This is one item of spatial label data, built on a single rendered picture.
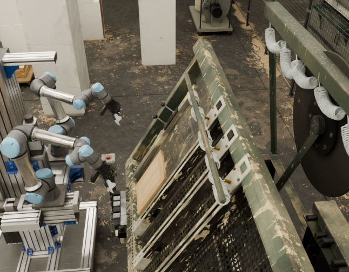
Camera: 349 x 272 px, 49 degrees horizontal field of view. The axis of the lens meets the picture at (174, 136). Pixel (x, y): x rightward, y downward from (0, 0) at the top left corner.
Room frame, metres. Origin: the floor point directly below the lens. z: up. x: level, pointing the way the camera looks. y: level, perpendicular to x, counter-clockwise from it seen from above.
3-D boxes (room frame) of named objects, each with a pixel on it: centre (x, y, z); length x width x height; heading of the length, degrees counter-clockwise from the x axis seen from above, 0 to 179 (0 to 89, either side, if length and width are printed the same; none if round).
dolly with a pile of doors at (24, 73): (5.53, 2.54, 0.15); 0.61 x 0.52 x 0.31; 5
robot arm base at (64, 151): (2.46, 0.96, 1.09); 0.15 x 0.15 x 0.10
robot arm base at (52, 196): (1.97, 0.91, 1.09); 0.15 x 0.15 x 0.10
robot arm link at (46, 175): (1.96, 0.91, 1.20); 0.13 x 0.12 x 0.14; 172
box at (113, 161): (2.50, 0.57, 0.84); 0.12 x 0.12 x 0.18; 7
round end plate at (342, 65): (1.72, -0.80, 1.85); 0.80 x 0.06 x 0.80; 7
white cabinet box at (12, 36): (6.43, 2.62, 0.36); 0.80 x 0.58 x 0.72; 5
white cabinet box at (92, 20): (7.31, 1.69, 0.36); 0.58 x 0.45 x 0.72; 95
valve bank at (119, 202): (2.08, 0.45, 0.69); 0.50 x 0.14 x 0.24; 7
